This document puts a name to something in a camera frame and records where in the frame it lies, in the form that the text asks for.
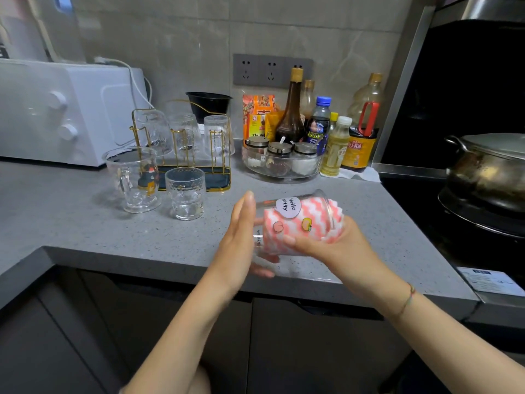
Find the glass spice jar steel lid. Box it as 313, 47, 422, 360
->
291, 142, 319, 176
266, 137, 293, 175
244, 136, 270, 167

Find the clear bottle brown cap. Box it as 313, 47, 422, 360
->
299, 79, 317, 119

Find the white label sticker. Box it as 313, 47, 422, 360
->
457, 266, 525, 297

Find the black plastic bowl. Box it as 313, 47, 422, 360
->
185, 91, 234, 124

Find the clear round condiment tray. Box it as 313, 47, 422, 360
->
241, 141, 325, 180

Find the stainless steel pot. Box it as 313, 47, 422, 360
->
445, 135, 525, 214

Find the yellow seasoning pouch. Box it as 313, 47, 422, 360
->
264, 110, 286, 142

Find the embossed ribbed clear glass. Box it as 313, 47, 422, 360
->
168, 113, 204, 159

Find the person's left forearm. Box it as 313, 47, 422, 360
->
122, 274, 243, 394

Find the dark brown glass bottle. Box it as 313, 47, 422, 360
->
275, 67, 306, 144

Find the white power cable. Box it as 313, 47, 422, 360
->
94, 56, 155, 109

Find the gold wire cup rack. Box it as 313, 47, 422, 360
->
130, 99, 232, 193

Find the clear jug blue lid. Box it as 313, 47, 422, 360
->
28, 0, 87, 64

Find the white paper towel sheet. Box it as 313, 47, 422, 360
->
322, 166, 382, 183

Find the cartoon cat print glass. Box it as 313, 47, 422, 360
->
252, 189, 335, 269

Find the orange seasoning packet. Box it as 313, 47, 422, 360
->
242, 94, 276, 142

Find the white microwave oven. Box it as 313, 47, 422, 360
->
0, 58, 149, 167

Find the penguin print glass mug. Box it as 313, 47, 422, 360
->
102, 146, 162, 214

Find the person's left hand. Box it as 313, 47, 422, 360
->
209, 190, 282, 300

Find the grey wall socket panel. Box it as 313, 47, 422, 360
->
232, 53, 314, 89

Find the large bottle red handle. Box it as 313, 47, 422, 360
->
340, 72, 384, 173

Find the yellow liquid bottle white cap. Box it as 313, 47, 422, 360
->
319, 115, 353, 177

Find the short textured glass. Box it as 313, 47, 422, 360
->
165, 166, 206, 221

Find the thin string bracelet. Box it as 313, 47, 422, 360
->
395, 283, 416, 321

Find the person's right forearm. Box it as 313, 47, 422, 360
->
387, 285, 525, 394

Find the person's right hand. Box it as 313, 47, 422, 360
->
282, 215, 416, 321

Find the clear container pink lid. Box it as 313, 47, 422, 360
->
0, 0, 48, 62

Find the dark bottle blue cap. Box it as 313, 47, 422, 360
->
305, 96, 332, 155

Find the steel pot lid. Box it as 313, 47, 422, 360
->
459, 133, 525, 160

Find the small ribbed clear glass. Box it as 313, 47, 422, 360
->
203, 114, 236, 157

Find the pink striped cloth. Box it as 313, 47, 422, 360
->
262, 196, 345, 256

